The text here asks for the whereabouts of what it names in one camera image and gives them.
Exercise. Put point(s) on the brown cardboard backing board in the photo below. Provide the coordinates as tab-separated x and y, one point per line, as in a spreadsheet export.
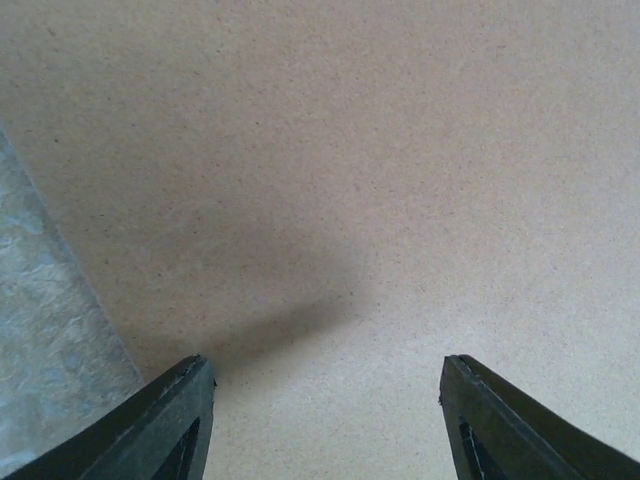
327	198

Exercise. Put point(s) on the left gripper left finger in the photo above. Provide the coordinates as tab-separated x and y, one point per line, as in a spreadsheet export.
161	432

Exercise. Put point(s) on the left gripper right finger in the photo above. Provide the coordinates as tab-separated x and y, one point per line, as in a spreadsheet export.
497	431

